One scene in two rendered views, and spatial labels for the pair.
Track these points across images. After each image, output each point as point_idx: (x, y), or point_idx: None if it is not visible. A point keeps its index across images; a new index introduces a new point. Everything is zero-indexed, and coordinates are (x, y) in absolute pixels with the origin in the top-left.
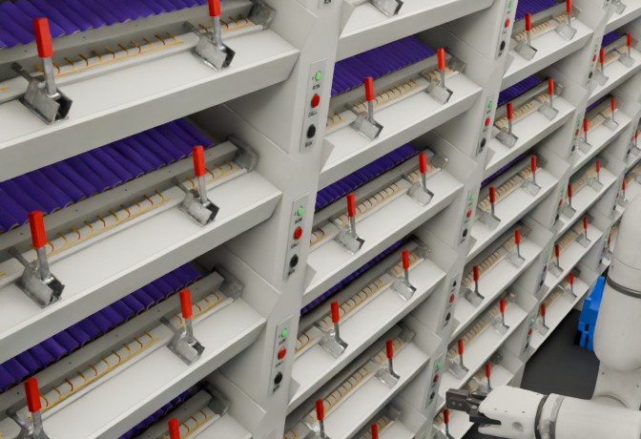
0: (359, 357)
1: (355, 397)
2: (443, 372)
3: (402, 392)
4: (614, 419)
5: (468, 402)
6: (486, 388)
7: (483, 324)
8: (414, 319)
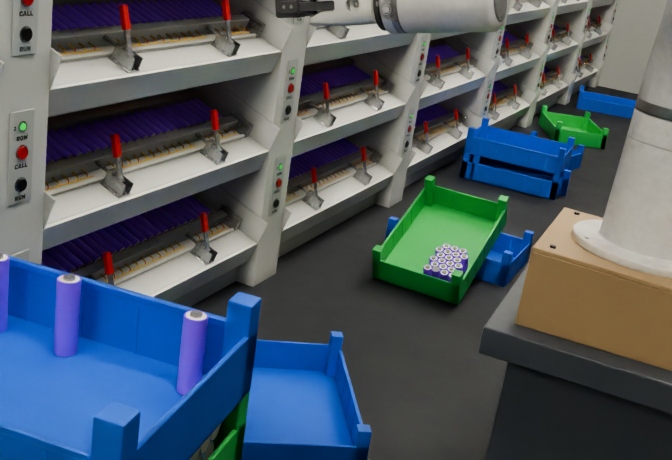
0: (191, 19)
1: (182, 50)
2: (307, 117)
3: (253, 103)
4: None
5: None
6: (363, 173)
7: (356, 98)
8: (262, 9)
